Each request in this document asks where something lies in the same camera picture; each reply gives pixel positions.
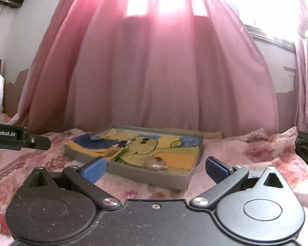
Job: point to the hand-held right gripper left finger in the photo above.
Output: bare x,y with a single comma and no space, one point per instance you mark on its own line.
95,171

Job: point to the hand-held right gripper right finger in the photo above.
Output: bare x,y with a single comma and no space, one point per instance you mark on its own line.
215,169

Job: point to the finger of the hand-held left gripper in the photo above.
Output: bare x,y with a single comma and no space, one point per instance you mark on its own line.
9,147
38,142

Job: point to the grey tray with cartoon print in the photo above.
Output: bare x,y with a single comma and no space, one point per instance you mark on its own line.
169,156

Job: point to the green snack packet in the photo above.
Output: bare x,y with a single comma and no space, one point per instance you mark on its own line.
116,153

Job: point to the pink floral blanket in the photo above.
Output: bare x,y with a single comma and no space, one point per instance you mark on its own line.
267,158

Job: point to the clear snack packet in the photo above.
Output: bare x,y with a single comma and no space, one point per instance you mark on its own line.
156,164

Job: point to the pink side curtain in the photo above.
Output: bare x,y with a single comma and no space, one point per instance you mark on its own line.
306,82

